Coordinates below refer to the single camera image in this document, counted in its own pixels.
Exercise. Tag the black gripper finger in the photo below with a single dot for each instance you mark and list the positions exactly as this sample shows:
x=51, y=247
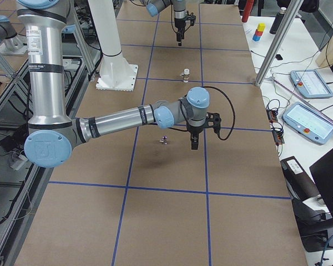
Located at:
x=194, y=139
x=180, y=36

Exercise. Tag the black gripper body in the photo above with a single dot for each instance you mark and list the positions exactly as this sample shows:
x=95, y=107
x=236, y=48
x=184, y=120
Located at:
x=179, y=24
x=194, y=129

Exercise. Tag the small metal valve fitting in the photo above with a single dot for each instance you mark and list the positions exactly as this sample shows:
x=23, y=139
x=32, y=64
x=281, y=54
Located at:
x=163, y=140

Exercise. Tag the white PPR pipe brass fitting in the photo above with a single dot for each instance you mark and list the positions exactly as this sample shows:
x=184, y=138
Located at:
x=185, y=75

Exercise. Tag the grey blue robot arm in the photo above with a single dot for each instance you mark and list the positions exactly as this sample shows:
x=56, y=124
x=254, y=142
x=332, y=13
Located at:
x=52, y=133
x=178, y=10

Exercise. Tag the red cylinder bottle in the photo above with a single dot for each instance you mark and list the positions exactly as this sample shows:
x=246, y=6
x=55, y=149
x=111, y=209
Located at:
x=247, y=10

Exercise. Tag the stacked coloured wooden blocks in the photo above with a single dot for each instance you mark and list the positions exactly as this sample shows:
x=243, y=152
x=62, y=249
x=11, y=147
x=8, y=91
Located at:
x=258, y=32

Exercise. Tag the black thermos bottle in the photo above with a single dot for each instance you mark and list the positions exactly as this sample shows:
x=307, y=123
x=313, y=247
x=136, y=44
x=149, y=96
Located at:
x=277, y=21

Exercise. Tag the small black box device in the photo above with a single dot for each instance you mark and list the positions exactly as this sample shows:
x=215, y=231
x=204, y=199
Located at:
x=278, y=57

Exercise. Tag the near blue teach pendant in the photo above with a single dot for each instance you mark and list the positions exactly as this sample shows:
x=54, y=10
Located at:
x=308, y=123

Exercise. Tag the blue teach pendant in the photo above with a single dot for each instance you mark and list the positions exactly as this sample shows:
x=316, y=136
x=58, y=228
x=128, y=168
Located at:
x=310, y=84
x=308, y=123

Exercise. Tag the far blue teach pendant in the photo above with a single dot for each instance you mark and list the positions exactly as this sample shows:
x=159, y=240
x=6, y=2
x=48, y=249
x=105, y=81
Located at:
x=310, y=84

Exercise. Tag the black monitor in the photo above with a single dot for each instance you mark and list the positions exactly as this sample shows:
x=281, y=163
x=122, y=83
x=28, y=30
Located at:
x=322, y=173

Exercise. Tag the black monitor stand base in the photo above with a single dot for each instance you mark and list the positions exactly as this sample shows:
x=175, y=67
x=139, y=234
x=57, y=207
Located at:
x=315, y=227

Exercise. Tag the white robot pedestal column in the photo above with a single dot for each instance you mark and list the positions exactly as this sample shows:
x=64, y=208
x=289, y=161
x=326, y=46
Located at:
x=115, y=72

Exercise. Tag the circuit board with wires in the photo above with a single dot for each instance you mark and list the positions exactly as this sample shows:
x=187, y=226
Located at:
x=276, y=126

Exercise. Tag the aluminium frame post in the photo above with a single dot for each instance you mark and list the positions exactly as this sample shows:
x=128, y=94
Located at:
x=284, y=26

